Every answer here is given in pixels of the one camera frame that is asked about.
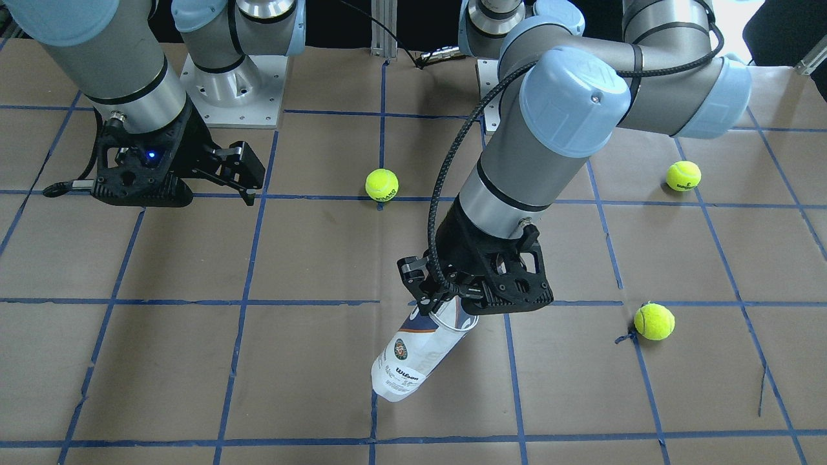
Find tennis ball can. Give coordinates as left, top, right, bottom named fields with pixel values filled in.
left=370, top=297, right=479, bottom=402

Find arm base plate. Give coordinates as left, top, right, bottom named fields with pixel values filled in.
left=476, top=59, right=501, bottom=135
left=180, top=56, right=289, bottom=129

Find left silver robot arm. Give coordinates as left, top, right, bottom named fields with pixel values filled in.
left=397, top=1, right=752, bottom=317

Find tennis ball near base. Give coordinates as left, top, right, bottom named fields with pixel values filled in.
left=665, top=161, right=702, bottom=192

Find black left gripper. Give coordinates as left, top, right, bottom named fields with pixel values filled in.
left=397, top=201, right=554, bottom=316

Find aluminium frame post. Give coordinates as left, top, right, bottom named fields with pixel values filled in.
left=370, top=0, right=398, bottom=61

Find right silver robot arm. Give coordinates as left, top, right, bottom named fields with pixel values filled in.
left=5, top=1, right=306, bottom=208

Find tennis ball near loose tape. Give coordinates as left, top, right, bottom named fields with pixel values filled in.
left=633, top=302, right=675, bottom=341

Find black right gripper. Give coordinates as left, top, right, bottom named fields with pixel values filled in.
left=90, top=98, right=266, bottom=208

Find centre tennis ball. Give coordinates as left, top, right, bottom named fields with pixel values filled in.
left=364, top=169, right=399, bottom=202

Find brown paper table cover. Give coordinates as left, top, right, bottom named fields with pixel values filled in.
left=0, top=40, right=827, bottom=465

